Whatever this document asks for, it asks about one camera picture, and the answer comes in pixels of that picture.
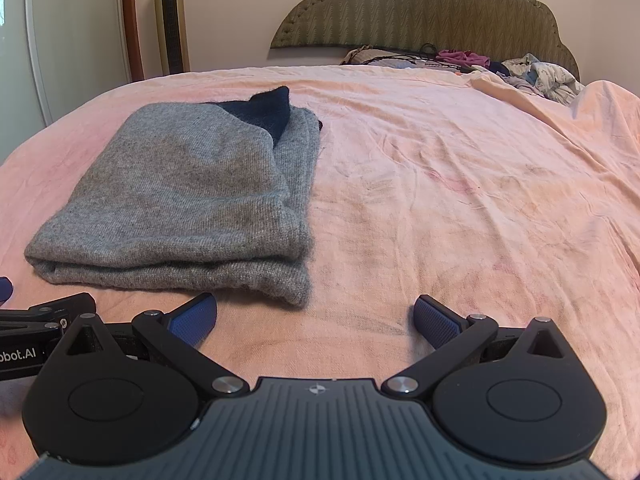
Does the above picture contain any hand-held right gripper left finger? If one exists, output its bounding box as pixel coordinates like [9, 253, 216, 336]
[66, 292, 251, 398]

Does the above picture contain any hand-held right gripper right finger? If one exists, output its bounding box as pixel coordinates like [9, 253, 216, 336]
[381, 294, 576, 403]

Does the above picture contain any grey sweater with navy sleeves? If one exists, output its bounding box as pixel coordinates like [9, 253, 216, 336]
[24, 85, 325, 307]

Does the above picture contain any pile of pale clothes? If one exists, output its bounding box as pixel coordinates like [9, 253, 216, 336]
[492, 52, 586, 106]

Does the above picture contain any pink bed sheet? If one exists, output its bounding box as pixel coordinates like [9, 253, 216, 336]
[0, 62, 640, 466]

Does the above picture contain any frosted glass wardrobe door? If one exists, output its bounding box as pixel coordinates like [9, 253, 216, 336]
[0, 0, 132, 166]

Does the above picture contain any magenta cloth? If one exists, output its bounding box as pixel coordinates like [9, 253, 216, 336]
[435, 49, 493, 68]

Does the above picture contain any beige bag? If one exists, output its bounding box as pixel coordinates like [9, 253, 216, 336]
[341, 46, 396, 66]

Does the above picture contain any gold tower fan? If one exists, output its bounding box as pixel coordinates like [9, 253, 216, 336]
[152, 0, 192, 77]

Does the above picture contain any olive padded headboard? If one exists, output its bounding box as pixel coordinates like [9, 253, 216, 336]
[269, 0, 581, 81]

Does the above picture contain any black cord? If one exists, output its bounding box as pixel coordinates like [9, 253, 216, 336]
[360, 42, 461, 68]

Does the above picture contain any brown wooden door frame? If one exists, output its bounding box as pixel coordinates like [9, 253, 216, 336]
[117, 0, 146, 83]

